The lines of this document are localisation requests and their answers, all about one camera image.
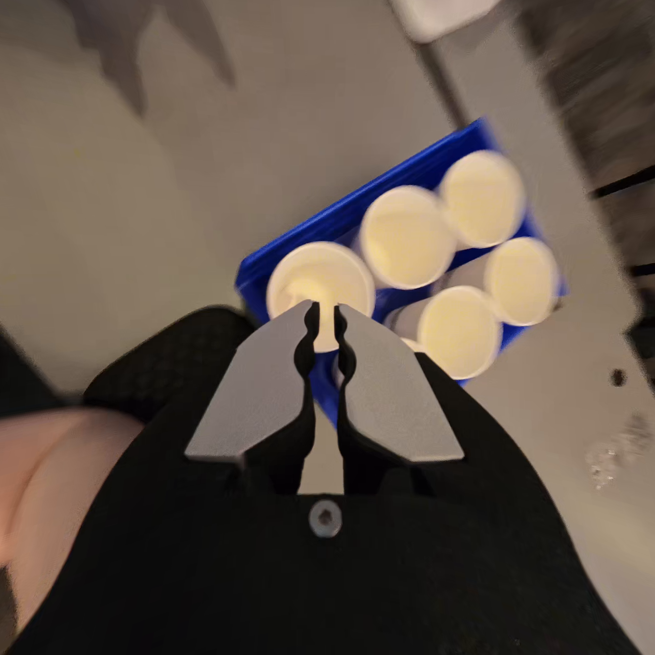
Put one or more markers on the person's right forearm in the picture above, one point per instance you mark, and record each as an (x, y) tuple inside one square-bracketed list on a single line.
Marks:
[(51, 481)]

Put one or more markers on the blue plastic bin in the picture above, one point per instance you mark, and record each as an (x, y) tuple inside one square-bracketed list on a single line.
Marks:
[(253, 287)]

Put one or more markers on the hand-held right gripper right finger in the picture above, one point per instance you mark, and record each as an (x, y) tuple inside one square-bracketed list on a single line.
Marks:
[(394, 404)]

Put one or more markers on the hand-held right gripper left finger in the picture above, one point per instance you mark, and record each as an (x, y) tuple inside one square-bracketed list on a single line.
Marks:
[(251, 404)]

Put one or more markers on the white mount plate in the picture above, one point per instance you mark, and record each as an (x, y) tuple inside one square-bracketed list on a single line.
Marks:
[(440, 15)]

